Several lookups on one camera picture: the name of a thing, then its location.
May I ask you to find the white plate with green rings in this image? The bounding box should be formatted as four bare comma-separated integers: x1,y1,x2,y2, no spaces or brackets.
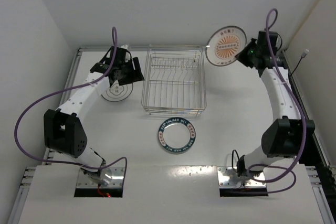
102,81,133,102

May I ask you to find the white plate with orange sunburst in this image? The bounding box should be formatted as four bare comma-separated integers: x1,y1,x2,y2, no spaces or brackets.
205,26,247,67

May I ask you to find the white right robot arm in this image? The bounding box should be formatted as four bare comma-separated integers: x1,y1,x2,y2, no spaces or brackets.
236,31,315,177

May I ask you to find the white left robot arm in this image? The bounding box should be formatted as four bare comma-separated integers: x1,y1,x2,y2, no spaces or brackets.
44,46,144,182

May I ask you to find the plate with teal lettered rim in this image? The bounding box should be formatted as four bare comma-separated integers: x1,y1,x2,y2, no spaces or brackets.
157,117,196,154

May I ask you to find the wire dish rack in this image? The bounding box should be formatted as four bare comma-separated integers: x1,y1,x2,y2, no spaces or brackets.
141,45,207,117

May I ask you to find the black wall cable with plug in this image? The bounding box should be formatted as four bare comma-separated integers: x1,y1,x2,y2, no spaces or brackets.
290,49,310,77

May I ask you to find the aluminium table frame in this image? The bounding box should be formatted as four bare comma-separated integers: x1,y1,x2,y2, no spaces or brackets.
7,46,336,224

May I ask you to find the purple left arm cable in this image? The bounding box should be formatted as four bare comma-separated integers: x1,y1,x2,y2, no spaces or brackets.
14,26,128,183

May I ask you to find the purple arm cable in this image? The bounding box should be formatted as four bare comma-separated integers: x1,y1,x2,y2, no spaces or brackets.
14,26,128,183
243,8,308,196

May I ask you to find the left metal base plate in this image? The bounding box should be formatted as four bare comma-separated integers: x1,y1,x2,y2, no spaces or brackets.
76,167,124,189

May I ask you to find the metal base plate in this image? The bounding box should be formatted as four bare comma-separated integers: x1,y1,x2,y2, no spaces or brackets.
217,166,267,189
76,167,124,189

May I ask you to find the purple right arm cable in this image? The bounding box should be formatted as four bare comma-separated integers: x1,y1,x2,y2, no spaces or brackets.
243,8,308,196

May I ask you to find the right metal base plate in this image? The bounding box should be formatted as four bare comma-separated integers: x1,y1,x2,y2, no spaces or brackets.
217,166,267,189

